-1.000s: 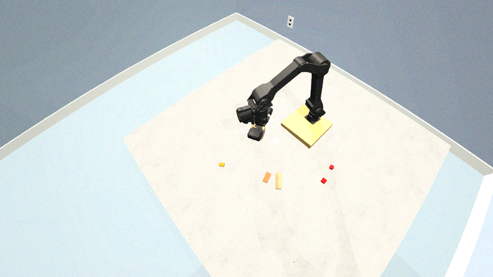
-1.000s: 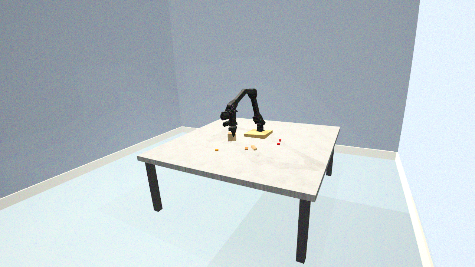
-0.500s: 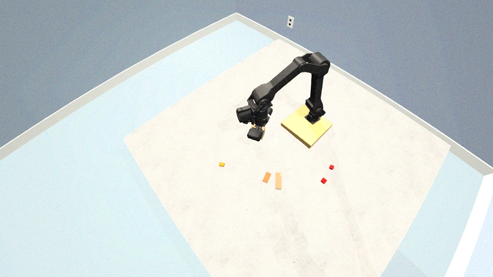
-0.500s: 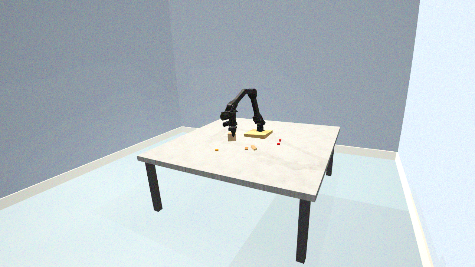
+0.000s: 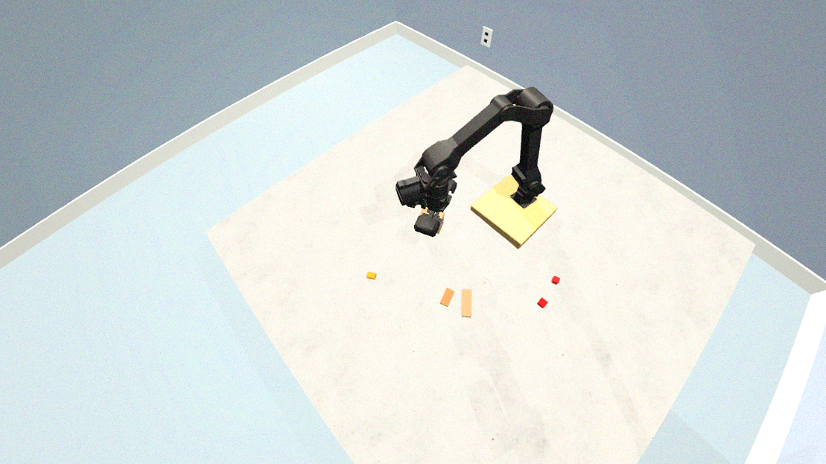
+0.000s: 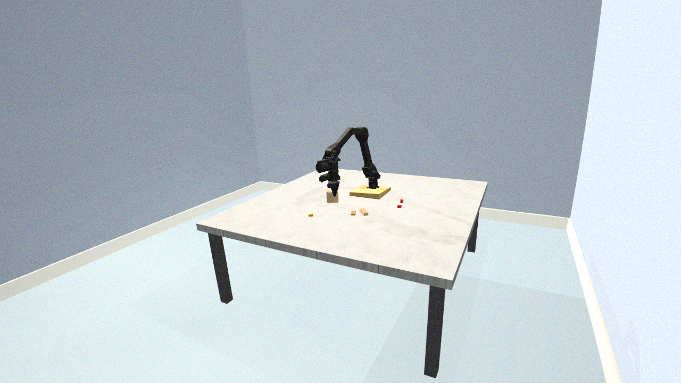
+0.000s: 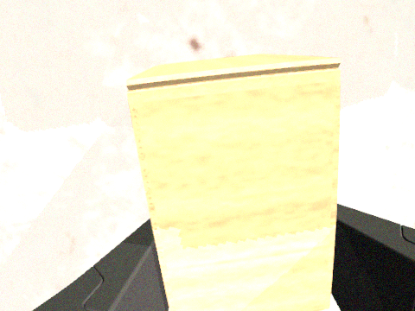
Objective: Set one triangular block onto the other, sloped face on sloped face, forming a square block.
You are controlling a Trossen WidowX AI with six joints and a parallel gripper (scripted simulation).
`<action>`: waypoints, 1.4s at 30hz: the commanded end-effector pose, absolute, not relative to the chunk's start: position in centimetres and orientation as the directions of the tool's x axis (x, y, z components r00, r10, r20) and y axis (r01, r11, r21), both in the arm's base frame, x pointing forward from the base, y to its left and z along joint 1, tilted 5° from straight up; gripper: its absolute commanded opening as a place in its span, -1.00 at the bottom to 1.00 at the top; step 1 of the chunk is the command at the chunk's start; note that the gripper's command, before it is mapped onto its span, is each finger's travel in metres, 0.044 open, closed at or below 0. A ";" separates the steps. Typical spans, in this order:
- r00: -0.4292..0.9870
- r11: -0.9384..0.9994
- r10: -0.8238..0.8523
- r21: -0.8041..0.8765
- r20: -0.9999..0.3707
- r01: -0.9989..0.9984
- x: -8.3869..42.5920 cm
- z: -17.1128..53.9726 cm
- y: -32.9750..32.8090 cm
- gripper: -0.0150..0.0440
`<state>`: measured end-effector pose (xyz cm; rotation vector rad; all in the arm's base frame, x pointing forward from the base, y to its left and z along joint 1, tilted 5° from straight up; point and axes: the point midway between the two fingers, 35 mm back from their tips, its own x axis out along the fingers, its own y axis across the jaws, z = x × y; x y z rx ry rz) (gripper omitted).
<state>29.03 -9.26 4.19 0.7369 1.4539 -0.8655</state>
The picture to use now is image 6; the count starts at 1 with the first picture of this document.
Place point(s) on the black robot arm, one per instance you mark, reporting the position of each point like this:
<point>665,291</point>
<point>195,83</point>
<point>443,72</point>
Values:
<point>369,169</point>

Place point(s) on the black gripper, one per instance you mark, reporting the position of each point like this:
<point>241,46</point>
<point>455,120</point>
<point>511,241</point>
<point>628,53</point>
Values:
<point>334,181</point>

